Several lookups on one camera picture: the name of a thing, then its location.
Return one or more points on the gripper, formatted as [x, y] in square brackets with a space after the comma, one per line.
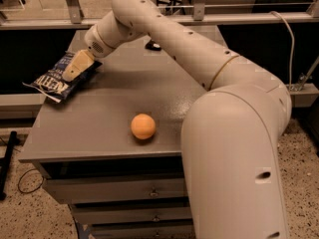
[94, 43]

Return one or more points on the bottom grey drawer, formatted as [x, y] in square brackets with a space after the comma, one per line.
[143, 230]

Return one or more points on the orange ball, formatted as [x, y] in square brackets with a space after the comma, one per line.
[143, 126]

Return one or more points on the middle grey drawer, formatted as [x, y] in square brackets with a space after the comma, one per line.
[137, 212]

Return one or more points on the black stand leg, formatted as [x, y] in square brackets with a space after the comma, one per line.
[5, 162]

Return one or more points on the grey drawer cabinet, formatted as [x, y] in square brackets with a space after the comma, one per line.
[89, 135]

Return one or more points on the top grey drawer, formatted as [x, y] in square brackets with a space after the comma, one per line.
[118, 188]

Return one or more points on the black snack bar wrapper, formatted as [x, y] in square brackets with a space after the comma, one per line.
[153, 46]

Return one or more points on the grey metal railing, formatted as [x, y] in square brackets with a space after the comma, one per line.
[50, 14]

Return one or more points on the blue chip bag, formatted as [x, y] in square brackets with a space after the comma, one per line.
[52, 85]

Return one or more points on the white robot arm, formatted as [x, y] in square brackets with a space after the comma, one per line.
[229, 135]

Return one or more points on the grey drawer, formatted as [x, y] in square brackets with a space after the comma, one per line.
[118, 188]
[143, 230]
[137, 212]

